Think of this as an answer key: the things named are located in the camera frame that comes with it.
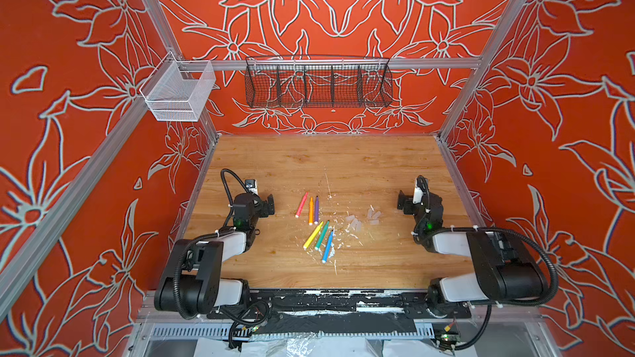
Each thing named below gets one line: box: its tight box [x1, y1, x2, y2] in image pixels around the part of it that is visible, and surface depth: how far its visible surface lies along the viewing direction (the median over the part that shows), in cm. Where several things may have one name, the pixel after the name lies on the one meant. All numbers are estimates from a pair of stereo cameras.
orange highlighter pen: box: [308, 196, 314, 226], surface depth 94 cm
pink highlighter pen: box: [295, 191, 310, 219], surface depth 97 cm
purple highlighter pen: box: [314, 195, 320, 225], surface depth 96 cm
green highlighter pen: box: [315, 220, 330, 252], surface depth 89 cm
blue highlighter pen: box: [321, 228, 335, 264], surface depth 85 cm
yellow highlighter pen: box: [302, 220, 325, 251], surface depth 89 cm
